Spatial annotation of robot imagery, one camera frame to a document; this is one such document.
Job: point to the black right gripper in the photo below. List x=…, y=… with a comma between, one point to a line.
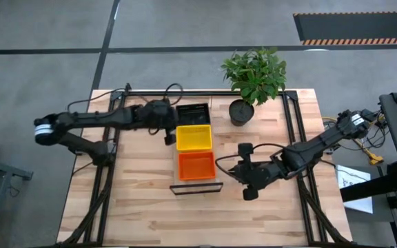
x=260, y=174

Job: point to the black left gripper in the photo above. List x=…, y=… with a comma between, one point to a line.
x=159, y=115

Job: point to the black plastic slotted basket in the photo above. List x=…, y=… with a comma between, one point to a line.
x=193, y=117

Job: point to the red plastic slotted basket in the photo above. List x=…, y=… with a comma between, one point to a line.
x=196, y=167

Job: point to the yellow plastic slotted basket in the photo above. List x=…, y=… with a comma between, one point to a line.
x=194, y=137

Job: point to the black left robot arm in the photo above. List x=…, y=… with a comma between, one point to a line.
x=91, y=117

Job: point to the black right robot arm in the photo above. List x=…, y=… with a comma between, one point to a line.
x=315, y=144

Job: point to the green potted plant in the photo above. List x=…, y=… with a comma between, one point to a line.
x=253, y=75

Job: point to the white paper sheet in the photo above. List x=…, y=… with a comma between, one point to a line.
x=357, y=203

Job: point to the black power adapter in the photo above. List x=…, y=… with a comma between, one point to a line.
x=372, y=115

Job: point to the black hazard striped floor mat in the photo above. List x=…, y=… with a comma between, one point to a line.
x=357, y=25

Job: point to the black aluminium rig frame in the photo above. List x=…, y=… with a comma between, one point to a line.
x=198, y=93

